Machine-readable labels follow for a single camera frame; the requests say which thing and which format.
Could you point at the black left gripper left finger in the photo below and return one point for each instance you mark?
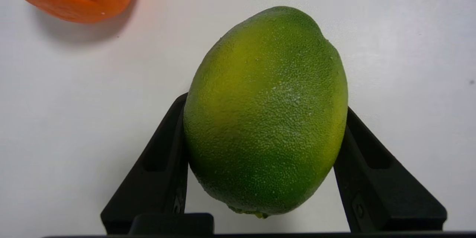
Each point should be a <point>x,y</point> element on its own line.
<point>156,178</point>

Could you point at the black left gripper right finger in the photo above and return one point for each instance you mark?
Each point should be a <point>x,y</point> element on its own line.
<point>379,186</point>

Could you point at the green lime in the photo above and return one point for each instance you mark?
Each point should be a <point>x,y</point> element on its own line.
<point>266,111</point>

